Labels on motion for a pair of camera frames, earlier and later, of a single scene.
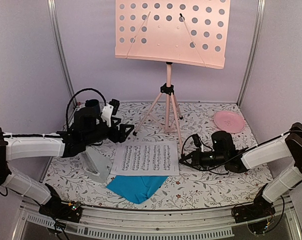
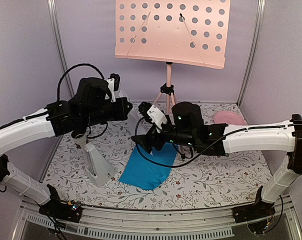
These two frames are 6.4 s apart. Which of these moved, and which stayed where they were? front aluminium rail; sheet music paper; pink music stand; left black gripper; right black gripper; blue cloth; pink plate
Moved: sheet music paper; right black gripper; blue cloth; left black gripper
Stayed: pink music stand; pink plate; front aluminium rail
